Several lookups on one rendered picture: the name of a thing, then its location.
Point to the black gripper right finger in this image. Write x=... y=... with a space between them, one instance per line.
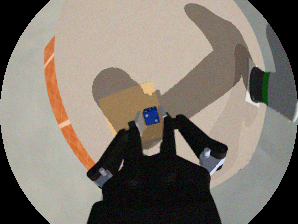
x=212 y=153

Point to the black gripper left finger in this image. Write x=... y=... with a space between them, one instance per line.
x=111 y=160

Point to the tan square mat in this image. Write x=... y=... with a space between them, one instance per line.
x=121 y=107

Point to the blue die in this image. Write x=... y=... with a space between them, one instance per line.
x=151 y=115

